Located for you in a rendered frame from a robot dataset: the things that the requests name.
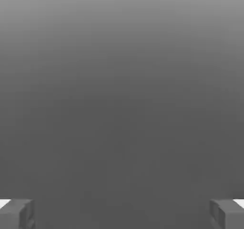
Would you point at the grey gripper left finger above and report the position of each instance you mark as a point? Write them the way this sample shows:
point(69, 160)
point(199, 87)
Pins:
point(13, 215)

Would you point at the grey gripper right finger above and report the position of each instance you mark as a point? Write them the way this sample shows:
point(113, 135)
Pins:
point(230, 216)

